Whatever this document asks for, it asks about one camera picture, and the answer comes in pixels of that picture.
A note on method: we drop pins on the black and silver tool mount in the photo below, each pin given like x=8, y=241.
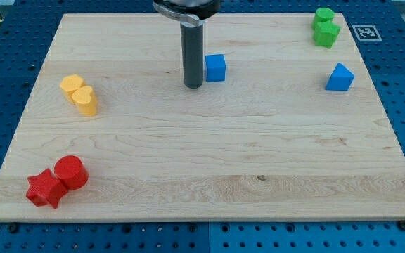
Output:
x=190, y=13

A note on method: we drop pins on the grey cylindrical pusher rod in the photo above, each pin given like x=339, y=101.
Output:
x=192, y=55

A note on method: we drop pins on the blue cube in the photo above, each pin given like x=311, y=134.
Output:
x=215, y=68

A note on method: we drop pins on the wooden board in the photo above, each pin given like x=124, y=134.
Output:
x=268, y=143

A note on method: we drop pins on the yellow heart block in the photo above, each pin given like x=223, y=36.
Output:
x=85, y=101

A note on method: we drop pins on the yellow hexagon block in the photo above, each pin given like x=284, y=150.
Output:
x=70, y=84

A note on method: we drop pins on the green cylinder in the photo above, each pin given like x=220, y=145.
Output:
x=322, y=14

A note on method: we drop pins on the green star block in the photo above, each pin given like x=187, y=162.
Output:
x=326, y=33

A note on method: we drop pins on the blue triangular prism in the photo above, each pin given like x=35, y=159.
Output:
x=340, y=79

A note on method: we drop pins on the white fiducial marker tag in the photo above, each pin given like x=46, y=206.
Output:
x=366, y=33

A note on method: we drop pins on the red cylinder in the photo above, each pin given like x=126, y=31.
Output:
x=71, y=172

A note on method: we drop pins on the red star block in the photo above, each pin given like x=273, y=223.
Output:
x=45, y=189

